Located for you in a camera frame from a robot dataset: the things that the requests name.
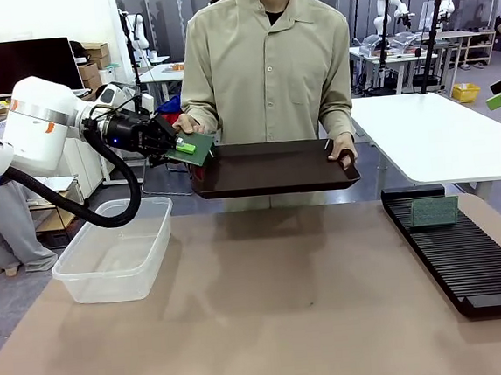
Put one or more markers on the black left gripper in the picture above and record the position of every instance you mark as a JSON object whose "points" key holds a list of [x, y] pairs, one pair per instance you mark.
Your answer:
{"points": [[127, 132]]}

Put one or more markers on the green PCB plain side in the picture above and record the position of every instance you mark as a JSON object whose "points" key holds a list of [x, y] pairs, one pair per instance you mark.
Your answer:
{"points": [[202, 150]]}

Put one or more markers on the dark brown serving tray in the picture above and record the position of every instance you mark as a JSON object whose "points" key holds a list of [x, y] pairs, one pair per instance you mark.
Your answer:
{"points": [[275, 168]]}

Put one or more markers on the green PCB with components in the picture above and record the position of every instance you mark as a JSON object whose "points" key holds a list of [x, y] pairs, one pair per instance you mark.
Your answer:
{"points": [[435, 213]]}

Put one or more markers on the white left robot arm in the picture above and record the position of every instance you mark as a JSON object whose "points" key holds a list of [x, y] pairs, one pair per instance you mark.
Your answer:
{"points": [[38, 118]]}

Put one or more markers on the person's left forearm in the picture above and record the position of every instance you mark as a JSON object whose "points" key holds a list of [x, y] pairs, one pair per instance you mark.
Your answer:
{"points": [[336, 114]]}

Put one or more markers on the person's right forearm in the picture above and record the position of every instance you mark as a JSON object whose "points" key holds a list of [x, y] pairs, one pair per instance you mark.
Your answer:
{"points": [[197, 109]]}

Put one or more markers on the person's right hand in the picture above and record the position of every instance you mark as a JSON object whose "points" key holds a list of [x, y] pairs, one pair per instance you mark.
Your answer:
{"points": [[188, 125]]}

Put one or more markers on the person's left hand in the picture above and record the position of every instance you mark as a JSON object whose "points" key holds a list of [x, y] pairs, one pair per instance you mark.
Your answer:
{"points": [[343, 146]]}

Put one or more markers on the red and blue clothing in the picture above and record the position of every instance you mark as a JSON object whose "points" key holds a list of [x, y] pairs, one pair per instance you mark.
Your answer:
{"points": [[172, 104]]}

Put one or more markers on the yellow plastic basket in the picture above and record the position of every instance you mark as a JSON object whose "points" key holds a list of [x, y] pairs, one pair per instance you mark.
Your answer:
{"points": [[466, 93]]}

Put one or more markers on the wooden shelf unit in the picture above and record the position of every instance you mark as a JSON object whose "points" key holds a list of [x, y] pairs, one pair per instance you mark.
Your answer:
{"points": [[474, 40]]}

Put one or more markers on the background white work table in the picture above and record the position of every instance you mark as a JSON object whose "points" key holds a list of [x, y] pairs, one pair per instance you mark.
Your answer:
{"points": [[166, 74], [366, 51]]}

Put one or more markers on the black tripod stand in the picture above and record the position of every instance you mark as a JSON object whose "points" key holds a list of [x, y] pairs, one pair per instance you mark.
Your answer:
{"points": [[382, 53], [430, 57]]}

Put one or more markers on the white cabinet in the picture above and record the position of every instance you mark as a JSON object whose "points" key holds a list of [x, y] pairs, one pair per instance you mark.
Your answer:
{"points": [[82, 167]]}

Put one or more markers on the large white table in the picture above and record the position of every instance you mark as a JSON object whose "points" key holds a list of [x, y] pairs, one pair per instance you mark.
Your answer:
{"points": [[427, 145]]}

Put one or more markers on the cardboard box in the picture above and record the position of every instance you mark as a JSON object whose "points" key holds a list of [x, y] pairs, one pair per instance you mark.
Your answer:
{"points": [[96, 49], [89, 70]]}

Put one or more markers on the person in beige shirt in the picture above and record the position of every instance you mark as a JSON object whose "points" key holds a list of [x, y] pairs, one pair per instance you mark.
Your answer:
{"points": [[267, 76]]}

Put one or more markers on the black computer monitor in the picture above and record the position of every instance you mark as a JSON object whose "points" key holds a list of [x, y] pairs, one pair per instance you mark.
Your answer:
{"points": [[29, 66]]}

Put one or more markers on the clear plastic storage box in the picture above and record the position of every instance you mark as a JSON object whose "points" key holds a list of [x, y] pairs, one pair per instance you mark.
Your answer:
{"points": [[110, 292]]}

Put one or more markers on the black slotted PCB rack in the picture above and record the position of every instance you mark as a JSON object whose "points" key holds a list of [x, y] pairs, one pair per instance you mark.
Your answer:
{"points": [[481, 264]]}

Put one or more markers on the metal frame chair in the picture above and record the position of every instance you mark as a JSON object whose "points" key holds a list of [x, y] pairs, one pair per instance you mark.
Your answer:
{"points": [[144, 179]]}

